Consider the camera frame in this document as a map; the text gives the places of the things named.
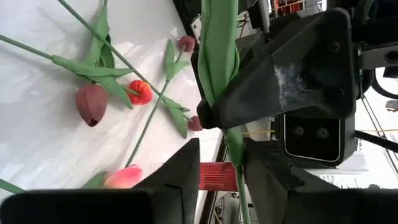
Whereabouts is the red ribbed vase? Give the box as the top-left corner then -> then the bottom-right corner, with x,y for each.
198,161 -> 239,192

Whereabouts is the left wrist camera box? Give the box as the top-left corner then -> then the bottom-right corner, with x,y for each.
278,112 -> 358,169

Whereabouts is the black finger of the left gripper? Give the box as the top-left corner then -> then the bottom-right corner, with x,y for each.
197,7 -> 358,131
190,50 -> 208,102

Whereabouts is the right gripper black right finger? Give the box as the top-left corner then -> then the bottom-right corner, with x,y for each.
244,138 -> 398,224

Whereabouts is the large maroon tulip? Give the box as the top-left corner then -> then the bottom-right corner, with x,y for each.
75,0 -> 116,128

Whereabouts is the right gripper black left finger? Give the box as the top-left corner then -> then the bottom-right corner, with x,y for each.
0,138 -> 200,224

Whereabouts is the pink tulip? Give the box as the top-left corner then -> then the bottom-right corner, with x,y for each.
81,164 -> 144,190

